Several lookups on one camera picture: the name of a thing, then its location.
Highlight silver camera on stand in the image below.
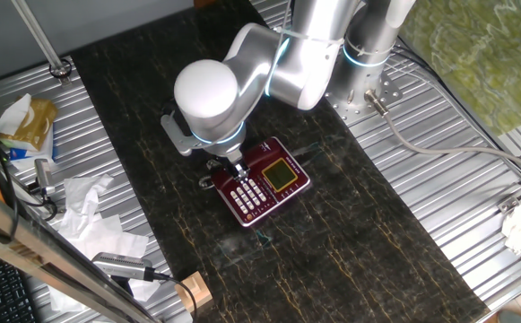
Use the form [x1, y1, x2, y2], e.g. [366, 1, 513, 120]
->
[26, 158, 59, 221]

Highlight shiny metal frame beam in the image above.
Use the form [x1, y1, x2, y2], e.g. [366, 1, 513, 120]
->
[0, 179, 161, 323]

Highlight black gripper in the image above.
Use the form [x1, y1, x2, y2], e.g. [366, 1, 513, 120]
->
[214, 154, 252, 181]

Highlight dark red telephone handset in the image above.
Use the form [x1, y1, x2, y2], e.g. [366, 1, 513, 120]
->
[208, 137, 283, 189]

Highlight black marble pattern mat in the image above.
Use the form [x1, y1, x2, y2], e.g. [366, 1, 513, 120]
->
[69, 4, 490, 323]

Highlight grey coiled phone cord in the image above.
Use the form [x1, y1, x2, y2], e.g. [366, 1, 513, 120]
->
[196, 161, 219, 190]

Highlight light wooden block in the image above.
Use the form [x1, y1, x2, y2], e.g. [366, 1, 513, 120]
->
[174, 270, 214, 314]

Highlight black camera cable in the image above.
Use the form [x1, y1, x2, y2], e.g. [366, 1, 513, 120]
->
[145, 267, 198, 320]

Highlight large white tissue sheet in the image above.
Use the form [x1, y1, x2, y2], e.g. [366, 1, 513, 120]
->
[47, 214, 162, 313]

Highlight green marble pattern sheet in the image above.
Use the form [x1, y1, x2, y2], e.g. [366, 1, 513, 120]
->
[398, 0, 521, 135]

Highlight yellow tissue box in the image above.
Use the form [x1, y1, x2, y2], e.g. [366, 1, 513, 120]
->
[0, 92, 59, 153]

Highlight thick grey robot cable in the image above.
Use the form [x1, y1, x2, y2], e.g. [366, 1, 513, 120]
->
[363, 89, 521, 179]

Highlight black keyboard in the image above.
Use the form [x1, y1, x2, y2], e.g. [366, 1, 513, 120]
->
[0, 245, 39, 323]

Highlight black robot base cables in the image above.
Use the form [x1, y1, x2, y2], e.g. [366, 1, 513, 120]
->
[394, 35, 521, 183]

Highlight white and blue packet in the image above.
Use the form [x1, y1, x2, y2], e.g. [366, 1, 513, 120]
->
[0, 127, 58, 170]

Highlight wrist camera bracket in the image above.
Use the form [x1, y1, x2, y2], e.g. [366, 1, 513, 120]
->
[160, 105, 201, 157]

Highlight crumpled white tissue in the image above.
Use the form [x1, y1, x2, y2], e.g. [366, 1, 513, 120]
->
[62, 173, 114, 234]

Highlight aluminium camera pole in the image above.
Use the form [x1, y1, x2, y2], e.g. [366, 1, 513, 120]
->
[11, 0, 74, 86]

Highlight silver robot mounting plate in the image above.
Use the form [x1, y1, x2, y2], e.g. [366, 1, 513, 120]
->
[325, 69, 404, 127]

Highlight grey ribbed camera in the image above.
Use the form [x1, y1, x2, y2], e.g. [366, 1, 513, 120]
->
[91, 251, 154, 283]

